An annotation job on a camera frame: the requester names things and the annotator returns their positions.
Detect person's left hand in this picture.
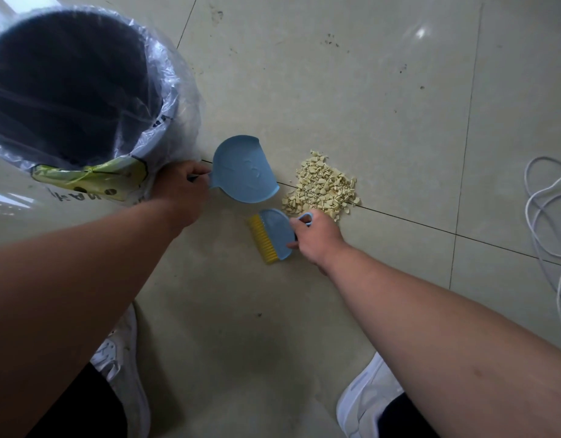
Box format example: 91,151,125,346
150,160,212,231

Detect person's right hand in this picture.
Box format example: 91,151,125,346
287,210,349,269

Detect blue brush with yellow bristles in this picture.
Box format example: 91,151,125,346
247,209,314,265

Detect blue plastic dustpan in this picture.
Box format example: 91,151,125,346
188,135,280,204

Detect person's left forearm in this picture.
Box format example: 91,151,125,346
0,198,185,438

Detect person's right forearm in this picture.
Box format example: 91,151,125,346
318,244,561,438

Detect pile of yellow crumbs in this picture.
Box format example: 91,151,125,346
281,150,361,222

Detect clear plastic bin liner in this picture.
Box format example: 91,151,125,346
0,4,204,210

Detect dark trash bin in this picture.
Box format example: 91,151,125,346
0,9,165,168

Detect person's right white shoe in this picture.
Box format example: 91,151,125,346
336,352,405,438

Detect person's white shoe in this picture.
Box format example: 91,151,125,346
336,352,405,438
89,303,152,438

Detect person's left white shoe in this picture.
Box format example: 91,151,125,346
89,303,152,438

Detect person's black trousers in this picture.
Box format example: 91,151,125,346
27,362,128,438

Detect white cable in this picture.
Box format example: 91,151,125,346
524,156,561,342

